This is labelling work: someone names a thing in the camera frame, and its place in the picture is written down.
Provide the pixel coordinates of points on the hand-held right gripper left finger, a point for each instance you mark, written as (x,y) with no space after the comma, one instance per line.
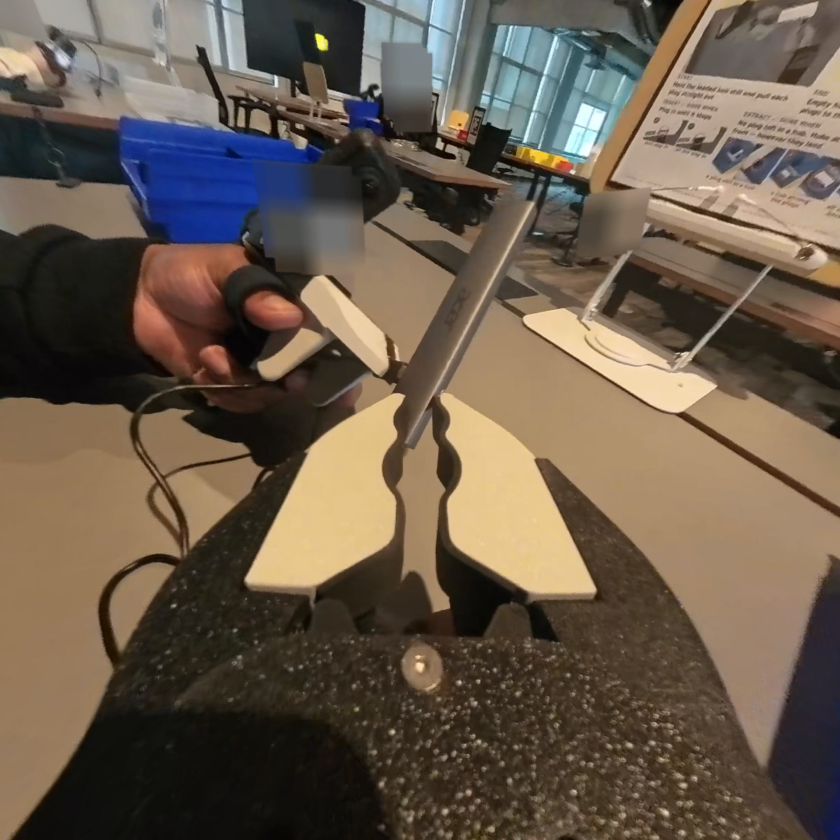
(321,505)

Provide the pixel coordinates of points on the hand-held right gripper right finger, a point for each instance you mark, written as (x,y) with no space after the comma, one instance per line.
(512,512)

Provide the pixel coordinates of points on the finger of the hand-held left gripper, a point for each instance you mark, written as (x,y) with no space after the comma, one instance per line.
(348,321)
(338,388)

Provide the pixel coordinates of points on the silver usb hub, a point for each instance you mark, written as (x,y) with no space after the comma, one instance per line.
(459,315)

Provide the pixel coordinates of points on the person's left forearm black sleeve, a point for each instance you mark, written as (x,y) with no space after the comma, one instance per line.
(65,308)

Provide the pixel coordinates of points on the person's left hand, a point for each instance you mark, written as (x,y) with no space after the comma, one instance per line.
(180,302)

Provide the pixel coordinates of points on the small blue plastic bin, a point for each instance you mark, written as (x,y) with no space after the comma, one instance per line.
(362,113)

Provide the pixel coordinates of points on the dark wooden table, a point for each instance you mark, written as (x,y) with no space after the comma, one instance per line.
(446,172)

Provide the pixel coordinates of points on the black monitor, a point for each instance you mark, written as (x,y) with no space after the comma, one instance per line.
(289,33)

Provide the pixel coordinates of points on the yellow bins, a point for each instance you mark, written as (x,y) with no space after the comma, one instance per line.
(541,157)

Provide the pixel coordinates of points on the black office chair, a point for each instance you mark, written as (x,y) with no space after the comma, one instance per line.
(220,92)

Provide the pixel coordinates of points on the stack of blue plastic bins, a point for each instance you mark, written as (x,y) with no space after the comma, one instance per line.
(190,177)

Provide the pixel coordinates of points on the clear acrylic stand white base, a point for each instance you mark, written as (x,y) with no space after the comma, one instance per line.
(630,358)

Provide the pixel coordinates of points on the black keyboard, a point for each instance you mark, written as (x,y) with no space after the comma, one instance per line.
(36,98)

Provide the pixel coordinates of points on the white bar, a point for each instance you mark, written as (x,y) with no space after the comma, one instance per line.
(722,229)

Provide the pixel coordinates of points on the blue box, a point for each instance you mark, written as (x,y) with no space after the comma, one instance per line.
(810,709)

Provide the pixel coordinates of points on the wood framed instruction board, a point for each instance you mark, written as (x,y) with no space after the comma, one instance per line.
(754,111)

